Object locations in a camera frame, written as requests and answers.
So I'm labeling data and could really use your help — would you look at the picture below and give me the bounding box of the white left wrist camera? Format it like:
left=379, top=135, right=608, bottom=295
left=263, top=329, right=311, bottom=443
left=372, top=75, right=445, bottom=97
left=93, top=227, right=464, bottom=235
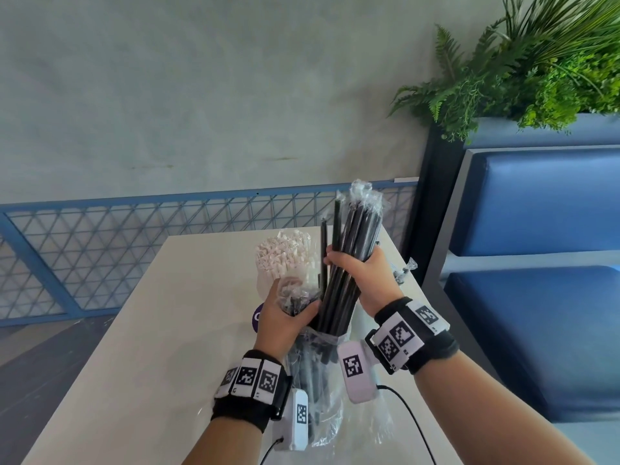
left=271, top=389, right=311, bottom=452

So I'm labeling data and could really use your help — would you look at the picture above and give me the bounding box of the blue bench cushion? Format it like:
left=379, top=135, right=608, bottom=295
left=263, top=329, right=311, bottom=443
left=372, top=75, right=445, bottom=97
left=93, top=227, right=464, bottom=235
left=443, top=267, right=620, bottom=422
left=450, top=149, right=620, bottom=257

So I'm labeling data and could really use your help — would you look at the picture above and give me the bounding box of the blue mesh fence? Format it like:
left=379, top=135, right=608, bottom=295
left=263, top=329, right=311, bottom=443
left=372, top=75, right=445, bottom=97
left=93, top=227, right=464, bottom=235
left=0, top=178, right=420, bottom=327

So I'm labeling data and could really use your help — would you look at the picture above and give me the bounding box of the person's right hand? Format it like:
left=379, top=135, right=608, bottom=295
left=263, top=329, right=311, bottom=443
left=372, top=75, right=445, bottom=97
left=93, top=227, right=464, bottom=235
left=322, top=245, right=406, bottom=319

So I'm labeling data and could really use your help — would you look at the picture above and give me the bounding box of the person's left forearm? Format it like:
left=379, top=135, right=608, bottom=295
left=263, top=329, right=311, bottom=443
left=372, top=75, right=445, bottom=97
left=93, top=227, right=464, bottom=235
left=181, top=416, right=265, bottom=465

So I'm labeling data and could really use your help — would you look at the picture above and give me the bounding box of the black pillar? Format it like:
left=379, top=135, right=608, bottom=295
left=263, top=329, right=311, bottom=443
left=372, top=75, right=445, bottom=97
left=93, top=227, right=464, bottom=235
left=402, top=123, right=466, bottom=286

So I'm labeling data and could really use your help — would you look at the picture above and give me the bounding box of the black left wristband with markers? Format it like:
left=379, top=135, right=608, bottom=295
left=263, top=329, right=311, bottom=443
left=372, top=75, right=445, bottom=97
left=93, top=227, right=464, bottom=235
left=211, top=349, right=294, bottom=434

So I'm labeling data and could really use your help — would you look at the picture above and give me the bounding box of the green fern plant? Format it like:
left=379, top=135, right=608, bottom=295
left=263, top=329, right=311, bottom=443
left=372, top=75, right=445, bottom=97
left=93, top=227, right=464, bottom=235
left=389, top=0, right=620, bottom=143

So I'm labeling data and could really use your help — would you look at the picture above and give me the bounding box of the pack of black straws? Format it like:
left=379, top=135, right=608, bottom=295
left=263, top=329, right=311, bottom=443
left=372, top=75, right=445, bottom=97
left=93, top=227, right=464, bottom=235
left=276, top=275, right=396, bottom=453

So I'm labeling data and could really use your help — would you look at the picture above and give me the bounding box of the black wristband with markers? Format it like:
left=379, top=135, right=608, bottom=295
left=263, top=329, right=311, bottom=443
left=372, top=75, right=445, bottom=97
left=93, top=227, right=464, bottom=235
left=366, top=297, right=461, bottom=376
left=211, top=349, right=294, bottom=434

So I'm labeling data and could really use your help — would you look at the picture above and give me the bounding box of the blue cushioned bench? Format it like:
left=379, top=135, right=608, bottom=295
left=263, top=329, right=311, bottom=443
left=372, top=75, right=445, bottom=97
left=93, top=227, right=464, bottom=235
left=421, top=145, right=620, bottom=422

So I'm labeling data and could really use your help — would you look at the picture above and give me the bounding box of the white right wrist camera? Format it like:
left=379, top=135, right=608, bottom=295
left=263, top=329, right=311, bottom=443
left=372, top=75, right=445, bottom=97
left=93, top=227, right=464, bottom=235
left=336, top=339, right=380, bottom=405

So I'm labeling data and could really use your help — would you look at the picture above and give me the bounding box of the black right camera cable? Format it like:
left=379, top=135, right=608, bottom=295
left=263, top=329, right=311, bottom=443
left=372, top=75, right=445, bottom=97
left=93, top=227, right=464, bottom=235
left=375, top=384, right=439, bottom=465

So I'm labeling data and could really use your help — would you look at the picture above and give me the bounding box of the black left camera cable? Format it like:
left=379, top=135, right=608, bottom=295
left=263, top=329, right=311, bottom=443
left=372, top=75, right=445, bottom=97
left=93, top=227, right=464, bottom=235
left=259, top=435, right=284, bottom=465

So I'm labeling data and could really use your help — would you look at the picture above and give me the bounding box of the pale planter box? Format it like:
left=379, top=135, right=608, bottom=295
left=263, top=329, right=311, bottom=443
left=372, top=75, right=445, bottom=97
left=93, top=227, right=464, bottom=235
left=467, top=113, right=620, bottom=150

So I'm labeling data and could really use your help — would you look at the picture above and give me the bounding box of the bundle of white paper straws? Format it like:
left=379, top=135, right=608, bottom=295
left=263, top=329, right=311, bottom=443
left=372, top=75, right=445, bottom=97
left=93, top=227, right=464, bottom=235
left=254, top=229, right=316, bottom=286

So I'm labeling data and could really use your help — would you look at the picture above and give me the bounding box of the person's left hand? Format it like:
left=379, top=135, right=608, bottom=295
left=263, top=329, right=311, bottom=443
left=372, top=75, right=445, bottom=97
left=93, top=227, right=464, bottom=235
left=254, top=285, right=322, bottom=365

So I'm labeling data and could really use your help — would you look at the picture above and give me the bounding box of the black camera cable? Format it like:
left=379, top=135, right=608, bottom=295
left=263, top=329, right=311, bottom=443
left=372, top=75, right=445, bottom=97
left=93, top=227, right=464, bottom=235
left=375, top=384, right=439, bottom=465
left=259, top=435, right=284, bottom=465

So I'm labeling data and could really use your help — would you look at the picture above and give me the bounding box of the black right wristband with markers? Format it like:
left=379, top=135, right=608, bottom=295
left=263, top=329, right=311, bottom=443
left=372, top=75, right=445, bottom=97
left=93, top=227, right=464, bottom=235
left=366, top=297, right=461, bottom=376

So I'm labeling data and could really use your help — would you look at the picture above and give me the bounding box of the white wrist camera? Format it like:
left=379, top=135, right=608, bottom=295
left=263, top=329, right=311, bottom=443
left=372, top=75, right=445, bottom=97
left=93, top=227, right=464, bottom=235
left=336, top=339, right=380, bottom=405
left=271, top=389, right=311, bottom=452

